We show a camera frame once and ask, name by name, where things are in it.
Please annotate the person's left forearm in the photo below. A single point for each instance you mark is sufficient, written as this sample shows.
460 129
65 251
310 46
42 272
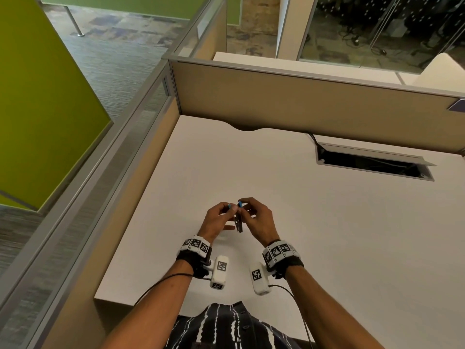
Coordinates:
156 312

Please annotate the person's right thumb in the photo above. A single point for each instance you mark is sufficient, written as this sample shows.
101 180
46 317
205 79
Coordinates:
247 218

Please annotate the person's left hand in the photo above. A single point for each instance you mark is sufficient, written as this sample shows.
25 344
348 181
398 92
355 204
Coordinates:
212 223

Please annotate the white neighbouring desk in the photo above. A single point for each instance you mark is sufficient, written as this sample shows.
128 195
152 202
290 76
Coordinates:
308 67

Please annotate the beige glass-topped side partition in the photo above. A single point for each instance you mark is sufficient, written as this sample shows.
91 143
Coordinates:
109 170

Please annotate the person's right forearm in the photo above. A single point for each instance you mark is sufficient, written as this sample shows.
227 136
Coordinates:
327 312

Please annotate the green divider panel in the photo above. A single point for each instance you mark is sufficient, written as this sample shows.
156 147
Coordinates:
40 105

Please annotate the metal table leg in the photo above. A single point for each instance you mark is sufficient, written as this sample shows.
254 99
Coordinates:
74 19

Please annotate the white wrist camera with marker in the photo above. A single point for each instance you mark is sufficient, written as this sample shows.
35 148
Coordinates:
220 272
259 279

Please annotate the beige desk partition panel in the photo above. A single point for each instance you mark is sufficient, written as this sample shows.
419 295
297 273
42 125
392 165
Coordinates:
308 105

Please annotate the glass wall with metal frame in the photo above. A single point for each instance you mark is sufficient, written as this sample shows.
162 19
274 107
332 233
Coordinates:
377 29

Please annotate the black wristband with marker tags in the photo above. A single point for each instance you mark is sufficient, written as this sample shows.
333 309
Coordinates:
194 252
281 256

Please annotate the person's right hand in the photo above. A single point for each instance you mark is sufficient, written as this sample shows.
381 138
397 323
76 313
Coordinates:
262 223

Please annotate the black white striped shirt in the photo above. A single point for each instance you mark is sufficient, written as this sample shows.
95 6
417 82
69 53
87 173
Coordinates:
232 328

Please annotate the small dark clip blue tip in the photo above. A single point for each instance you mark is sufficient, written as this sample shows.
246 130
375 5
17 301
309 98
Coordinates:
239 221

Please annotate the grey purple flat object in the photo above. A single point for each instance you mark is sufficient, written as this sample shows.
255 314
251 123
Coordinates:
457 105

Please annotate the person's left thumb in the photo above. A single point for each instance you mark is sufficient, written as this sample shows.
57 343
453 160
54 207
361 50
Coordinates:
229 227

